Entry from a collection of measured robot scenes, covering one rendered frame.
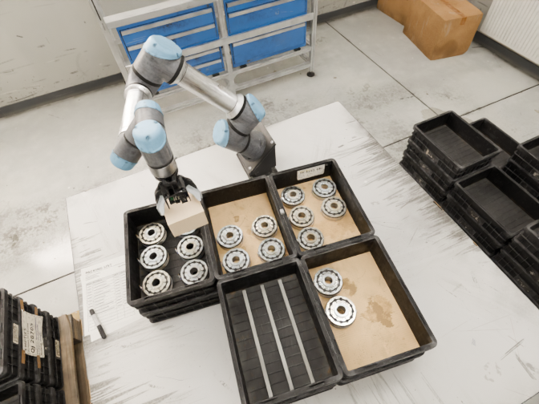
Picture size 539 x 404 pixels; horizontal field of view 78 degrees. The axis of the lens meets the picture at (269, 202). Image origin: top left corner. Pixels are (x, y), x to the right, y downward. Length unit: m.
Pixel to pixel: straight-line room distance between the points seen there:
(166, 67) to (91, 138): 2.19
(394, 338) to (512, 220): 1.25
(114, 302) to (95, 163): 1.81
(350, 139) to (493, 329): 1.07
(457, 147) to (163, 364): 1.97
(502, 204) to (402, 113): 1.33
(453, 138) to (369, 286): 1.37
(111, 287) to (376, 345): 1.05
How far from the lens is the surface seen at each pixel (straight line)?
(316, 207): 1.43
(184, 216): 1.10
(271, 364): 1.19
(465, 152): 2.34
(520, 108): 3.74
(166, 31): 2.88
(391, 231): 1.58
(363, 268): 1.31
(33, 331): 2.06
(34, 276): 2.75
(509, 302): 1.61
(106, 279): 1.60
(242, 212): 1.42
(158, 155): 0.91
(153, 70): 1.31
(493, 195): 2.34
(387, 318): 1.26
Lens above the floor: 2.00
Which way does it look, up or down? 54 degrees down
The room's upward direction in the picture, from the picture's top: 5 degrees counter-clockwise
